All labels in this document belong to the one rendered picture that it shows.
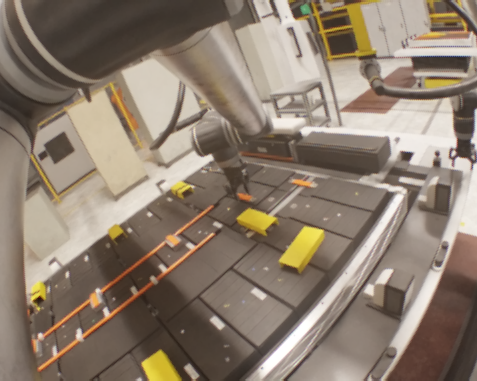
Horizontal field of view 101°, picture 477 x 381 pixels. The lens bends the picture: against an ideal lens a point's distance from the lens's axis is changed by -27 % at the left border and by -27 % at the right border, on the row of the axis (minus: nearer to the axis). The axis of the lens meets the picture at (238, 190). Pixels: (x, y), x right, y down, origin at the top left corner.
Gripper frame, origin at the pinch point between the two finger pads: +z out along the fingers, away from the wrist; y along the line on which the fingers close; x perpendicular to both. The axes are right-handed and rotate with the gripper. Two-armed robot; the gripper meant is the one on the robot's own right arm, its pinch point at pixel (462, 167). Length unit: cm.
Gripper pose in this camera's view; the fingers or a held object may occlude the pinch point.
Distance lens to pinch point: 141.6
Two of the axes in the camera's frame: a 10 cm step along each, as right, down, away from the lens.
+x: 7.1, -5.5, 4.4
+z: 3.5, 8.1, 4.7
